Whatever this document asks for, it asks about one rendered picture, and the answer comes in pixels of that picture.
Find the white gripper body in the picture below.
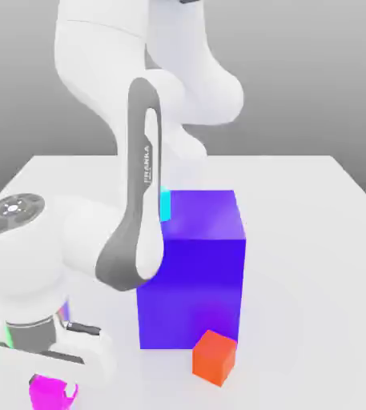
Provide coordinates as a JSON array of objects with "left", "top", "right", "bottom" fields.
[{"left": 0, "top": 336, "right": 119, "bottom": 387}]

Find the small magenta cube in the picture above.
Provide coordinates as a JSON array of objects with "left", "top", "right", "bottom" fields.
[{"left": 28, "top": 374, "right": 79, "bottom": 410}]

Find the large blue box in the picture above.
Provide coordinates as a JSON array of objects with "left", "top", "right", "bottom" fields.
[{"left": 136, "top": 189, "right": 247, "bottom": 351}]

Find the small cyan cube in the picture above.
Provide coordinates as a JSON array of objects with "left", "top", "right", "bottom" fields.
[{"left": 159, "top": 187, "right": 172, "bottom": 223}]

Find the small orange cube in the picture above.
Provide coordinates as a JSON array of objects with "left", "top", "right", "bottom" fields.
[{"left": 191, "top": 329, "right": 239, "bottom": 388}]

